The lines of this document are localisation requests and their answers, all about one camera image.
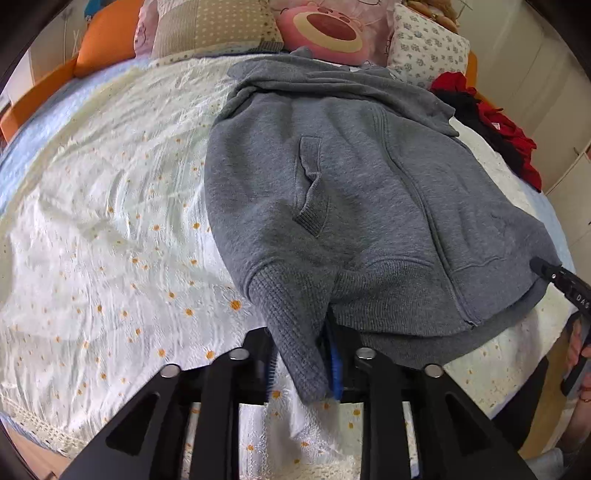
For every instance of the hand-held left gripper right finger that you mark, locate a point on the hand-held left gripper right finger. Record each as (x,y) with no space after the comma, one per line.
(336,369)

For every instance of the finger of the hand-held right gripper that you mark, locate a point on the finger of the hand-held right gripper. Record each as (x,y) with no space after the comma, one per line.
(547,271)

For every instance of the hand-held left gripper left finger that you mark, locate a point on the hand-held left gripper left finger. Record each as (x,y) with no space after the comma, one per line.
(269,376)

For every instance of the grey zip jacket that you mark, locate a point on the grey zip jacket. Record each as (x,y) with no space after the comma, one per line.
(369,184)

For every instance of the person's right forearm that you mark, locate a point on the person's right forearm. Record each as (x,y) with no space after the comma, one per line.
(582,424)

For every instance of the red and black clothes heap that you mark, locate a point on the red and black clothes heap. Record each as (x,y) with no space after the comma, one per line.
(508,138)

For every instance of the person's right hand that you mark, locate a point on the person's right hand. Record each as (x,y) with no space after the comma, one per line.
(575,341)

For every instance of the cream cabinet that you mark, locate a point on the cream cabinet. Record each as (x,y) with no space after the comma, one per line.
(572,207)

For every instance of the daisy print white blanket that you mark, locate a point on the daisy print white blanket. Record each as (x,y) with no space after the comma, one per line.
(115,207)

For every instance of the white floral pillow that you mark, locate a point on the white floral pillow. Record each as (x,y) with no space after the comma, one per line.
(425,50)

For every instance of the brown plush toy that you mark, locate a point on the brown plush toy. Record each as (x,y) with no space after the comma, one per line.
(438,11)

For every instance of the pink bear cushion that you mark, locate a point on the pink bear cushion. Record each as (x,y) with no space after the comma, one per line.
(323,27)

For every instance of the light blue bed cover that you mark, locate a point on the light blue bed cover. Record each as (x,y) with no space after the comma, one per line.
(69,99)

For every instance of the beige patchwork pillow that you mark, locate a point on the beige patchwork pillow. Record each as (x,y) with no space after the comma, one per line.
(217,23)

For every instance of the pink cat print blanket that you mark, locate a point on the pink cat print blanket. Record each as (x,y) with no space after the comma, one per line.
(145,32)

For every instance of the orange cushion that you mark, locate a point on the orange cushion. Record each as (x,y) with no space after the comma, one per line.
(106,41)

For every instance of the orange sofa bed frame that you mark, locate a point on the orange sofa bed frame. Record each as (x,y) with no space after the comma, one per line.
(37,97)

